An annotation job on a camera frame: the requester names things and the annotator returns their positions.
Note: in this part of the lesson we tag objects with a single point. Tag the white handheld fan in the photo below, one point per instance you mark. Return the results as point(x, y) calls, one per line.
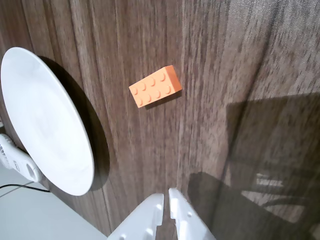
point(18, 162)

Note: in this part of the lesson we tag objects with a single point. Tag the orange lego block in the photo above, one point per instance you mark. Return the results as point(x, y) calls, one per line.
point(155, 86)

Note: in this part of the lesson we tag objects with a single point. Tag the white round plate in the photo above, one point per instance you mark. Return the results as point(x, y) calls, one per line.
point(46, 120)

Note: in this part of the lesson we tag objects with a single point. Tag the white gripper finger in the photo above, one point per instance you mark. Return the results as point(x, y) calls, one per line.
point(185, 217)
point(143, 220)

